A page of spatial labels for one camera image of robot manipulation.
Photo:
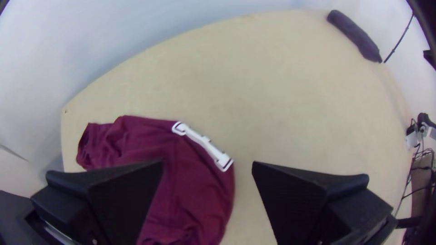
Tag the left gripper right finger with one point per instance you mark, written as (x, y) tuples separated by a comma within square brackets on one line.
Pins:
[(306, 204)]

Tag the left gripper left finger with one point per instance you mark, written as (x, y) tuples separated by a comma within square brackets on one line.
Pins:
[(115, 200)]

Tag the maroon t-shirt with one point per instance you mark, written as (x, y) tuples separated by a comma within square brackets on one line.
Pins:
[(197, 190)]

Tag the black t-shirt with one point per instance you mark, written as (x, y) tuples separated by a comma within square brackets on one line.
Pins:
[(354, 34)]

